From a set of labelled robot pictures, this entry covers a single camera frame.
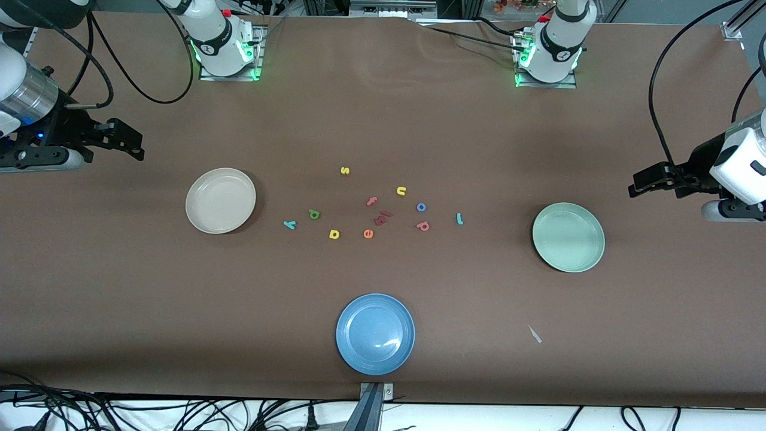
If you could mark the beige brown round plate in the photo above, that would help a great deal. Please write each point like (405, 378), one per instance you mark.
(220, 201)

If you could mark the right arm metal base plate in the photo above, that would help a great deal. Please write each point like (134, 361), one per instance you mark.
(209, 78)

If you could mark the small white tape scrap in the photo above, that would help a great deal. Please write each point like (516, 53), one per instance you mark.
(534, 334)

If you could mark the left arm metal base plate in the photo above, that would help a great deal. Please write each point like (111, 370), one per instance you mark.
(538, 85)

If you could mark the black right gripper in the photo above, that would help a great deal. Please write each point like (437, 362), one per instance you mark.
(64, 127)

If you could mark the light green round plate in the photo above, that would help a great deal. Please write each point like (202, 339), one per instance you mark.
(568, 237)

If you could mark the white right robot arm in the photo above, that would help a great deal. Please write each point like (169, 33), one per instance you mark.
(215, 36)

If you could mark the blue round plate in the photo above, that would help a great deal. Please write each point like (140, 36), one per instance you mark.
(375, 334)

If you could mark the orange leafy decoration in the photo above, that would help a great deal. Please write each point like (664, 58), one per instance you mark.
(514, 6)

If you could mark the grey metal camera post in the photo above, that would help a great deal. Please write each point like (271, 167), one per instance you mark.
(371, 413)

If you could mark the grey power strip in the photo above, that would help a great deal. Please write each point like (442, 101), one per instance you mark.
(389, 7)

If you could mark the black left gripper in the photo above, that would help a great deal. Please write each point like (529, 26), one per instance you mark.
(699, 163)

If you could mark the brown table cover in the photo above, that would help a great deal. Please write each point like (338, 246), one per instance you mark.
(179, 299)

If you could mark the black frame post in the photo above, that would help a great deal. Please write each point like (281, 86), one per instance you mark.
(461, 7)

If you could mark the black power plug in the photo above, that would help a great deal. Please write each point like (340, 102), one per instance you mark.
(311, 421)

